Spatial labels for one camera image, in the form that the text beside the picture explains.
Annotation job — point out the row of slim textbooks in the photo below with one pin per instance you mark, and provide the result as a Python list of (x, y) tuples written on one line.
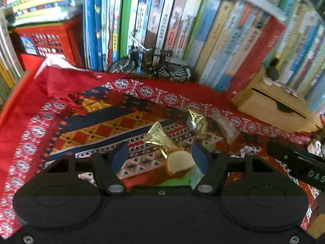
[(304, 56)]

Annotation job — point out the row of colourful upright books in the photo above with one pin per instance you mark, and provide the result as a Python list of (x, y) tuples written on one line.
[(177, 17)]

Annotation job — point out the tan cardboard piece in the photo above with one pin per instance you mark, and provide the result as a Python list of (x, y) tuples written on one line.
[(316, 225)]

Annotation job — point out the black miniature bicycle model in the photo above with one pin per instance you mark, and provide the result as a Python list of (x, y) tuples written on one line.
[(166, 54)]

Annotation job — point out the small dark-haired figurine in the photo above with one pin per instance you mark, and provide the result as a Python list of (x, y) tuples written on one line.
[(273, 71)]

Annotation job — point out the red patterned tablecloth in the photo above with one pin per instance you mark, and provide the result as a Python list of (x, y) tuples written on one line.
[(88, 132)]

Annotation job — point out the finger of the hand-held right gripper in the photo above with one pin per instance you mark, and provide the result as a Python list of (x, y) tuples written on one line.
[(279, 150)]

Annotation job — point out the wooden drawer box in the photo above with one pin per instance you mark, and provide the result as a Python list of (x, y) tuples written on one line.
[(264, 106)]

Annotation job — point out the gold silver foil wrapper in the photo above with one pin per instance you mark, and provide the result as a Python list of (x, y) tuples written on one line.
[(196, 122)]

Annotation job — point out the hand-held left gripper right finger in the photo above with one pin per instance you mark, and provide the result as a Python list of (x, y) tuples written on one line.
[(200, 157)]

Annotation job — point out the red plastic crate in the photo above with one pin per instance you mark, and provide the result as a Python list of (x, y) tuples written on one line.
[(50, 45)]

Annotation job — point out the beige round snack piece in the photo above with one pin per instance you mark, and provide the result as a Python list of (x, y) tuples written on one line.
[(180, 162)]

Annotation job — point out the red table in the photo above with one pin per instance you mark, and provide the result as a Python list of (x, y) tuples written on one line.
[(12, 99)]

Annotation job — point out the light green wrapper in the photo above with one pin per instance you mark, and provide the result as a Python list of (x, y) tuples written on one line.
[(175, 182)]

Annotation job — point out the row of large paperback books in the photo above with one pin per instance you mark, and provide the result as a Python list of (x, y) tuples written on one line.
[(7, 56)]

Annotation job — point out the clear plastic wrapper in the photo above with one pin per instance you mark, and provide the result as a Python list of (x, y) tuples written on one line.
[(226, 127)]

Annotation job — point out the stack of flat books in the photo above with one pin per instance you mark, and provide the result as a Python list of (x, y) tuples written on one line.
[(38, 5)]

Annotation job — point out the small white pink toy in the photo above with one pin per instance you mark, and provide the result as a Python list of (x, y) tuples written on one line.
[(317, 143)]

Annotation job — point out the small gold foil wrapper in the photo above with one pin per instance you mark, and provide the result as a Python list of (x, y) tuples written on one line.
[(157, 138)]

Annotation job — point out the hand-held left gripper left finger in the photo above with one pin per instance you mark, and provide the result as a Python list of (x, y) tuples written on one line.
[(119, 155)]

